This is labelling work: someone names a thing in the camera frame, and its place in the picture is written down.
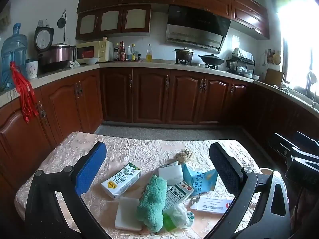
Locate white green medicine box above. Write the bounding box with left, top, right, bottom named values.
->
left=163, top=181, right=194, bottom=210

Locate clear plastic bag green item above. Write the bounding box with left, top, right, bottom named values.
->
left=163, top=204, right=195, bottom=231

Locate wooden cutting board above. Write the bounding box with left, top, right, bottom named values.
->
left=264, top=69, right=284, bottom=86

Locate brown paper ball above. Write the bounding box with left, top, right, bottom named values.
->
left=175, top=149, right=194, bottom=164

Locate blue snack bag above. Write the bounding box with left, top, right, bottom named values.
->
left=182, top=164, right=218, bottom=196

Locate silver rice cooker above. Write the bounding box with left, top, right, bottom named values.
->
left=38, top=43, right=77, bottom=74

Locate white blue box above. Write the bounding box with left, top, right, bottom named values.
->
left=190, top=196, right=232, bottom=215

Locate green plush towel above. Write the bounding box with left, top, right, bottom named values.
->
left=136, top=175, right=167, bottom=232

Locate black dish rack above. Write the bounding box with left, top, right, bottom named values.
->
left=226, top=48, right=255, bottom=74

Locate brown clay pot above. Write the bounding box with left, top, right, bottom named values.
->
left=175, top=48, right=195, bottom=62

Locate kitchen faucet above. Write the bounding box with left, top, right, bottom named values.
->
left=306, top=70, right=318, bottom=97

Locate blue water jug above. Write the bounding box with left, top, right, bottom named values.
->
left=1, top=23, right=28, bottom=90

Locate white patterned cup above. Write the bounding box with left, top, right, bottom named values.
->
left=25, top=59, right=38, bottom=80

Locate white bowl by microwave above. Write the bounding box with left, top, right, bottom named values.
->
left=77, top=58, right=99, bottom=65

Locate dark sauce bottle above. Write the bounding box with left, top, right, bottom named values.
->
left=120, top=41, right=126, bottom=61

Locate black range hood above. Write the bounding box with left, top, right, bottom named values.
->
left=165, top=5, right=231, bottom=53

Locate white sponge block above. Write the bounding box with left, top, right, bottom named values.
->
left=159, top=165, right=183, bottom=186

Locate white foam block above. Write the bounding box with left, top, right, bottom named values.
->
left=115, top=197, right=142, bottom=232

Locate cream microwave oven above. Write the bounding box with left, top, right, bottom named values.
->
left=76, top=40, right=114, bottom=64

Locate black wok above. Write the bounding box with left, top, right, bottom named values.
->
left=198, top=54, right=225, bottom=66

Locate yellow oil bottle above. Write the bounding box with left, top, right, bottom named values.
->
left=146, top=43, right=153, bottom=62

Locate white green milk carton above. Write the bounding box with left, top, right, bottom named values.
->
left=101, top=162, right=142, bottom=199

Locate red tassel ornament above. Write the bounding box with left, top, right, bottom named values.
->
left=10, top=60, right=39, bottom=123

